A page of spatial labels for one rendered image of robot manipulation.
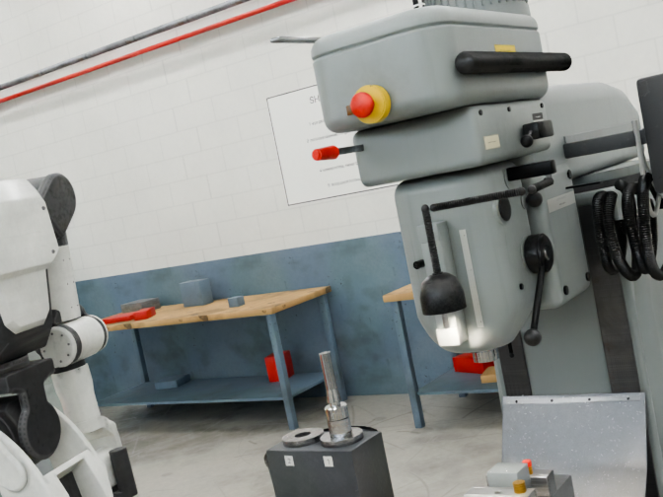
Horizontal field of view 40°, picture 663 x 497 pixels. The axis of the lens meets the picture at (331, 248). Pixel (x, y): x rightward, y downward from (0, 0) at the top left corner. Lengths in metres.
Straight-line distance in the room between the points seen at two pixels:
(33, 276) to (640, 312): 1.20
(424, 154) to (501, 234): 0.19
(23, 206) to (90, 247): 7.05
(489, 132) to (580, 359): 0.68
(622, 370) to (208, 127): 5.83
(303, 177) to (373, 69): 5.52
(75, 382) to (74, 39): 6.86
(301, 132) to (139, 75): 1.71
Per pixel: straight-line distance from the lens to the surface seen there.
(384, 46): 1.46
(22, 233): 1.61
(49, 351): 1.80
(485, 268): 1.56
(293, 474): 1.95
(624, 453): 2.01
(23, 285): 1.61
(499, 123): 1.58
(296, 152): 6.98
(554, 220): 1.75
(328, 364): 1.87
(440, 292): 1.45
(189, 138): 7.64
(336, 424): 1.89
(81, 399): 1.84
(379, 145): 1.58
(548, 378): 2.08
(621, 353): 2.00
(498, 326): 1.59
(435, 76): 1.43
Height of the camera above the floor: 1.65
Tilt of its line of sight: 4 degrees down
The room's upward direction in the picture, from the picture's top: 11 degrees counter-clockwise
